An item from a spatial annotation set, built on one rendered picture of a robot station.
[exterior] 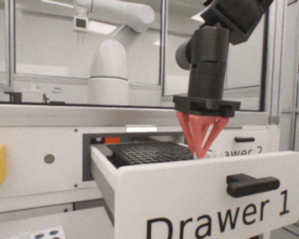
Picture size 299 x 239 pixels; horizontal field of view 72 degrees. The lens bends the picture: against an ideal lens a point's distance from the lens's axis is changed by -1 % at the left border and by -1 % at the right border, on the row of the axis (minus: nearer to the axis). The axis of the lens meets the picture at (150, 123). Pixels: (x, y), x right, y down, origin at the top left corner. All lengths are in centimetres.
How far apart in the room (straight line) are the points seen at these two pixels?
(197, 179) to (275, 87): 67
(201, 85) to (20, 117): 36
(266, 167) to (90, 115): 36
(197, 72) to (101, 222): 34
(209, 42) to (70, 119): 33
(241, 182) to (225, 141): 43
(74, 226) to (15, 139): 21
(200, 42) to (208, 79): 6
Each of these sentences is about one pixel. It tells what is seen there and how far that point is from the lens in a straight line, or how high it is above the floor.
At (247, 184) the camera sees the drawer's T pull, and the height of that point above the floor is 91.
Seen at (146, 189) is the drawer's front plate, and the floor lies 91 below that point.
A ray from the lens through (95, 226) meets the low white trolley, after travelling 46.
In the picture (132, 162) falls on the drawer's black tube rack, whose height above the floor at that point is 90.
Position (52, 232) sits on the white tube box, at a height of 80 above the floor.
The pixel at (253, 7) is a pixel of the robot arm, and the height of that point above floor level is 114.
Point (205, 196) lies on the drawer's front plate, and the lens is 26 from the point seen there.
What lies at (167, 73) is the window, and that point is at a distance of 59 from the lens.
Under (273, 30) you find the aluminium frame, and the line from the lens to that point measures 89.
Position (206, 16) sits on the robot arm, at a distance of 38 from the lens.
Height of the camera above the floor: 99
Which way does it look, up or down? 3 degrees down
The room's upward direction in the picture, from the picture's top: 2 degrees clockwise
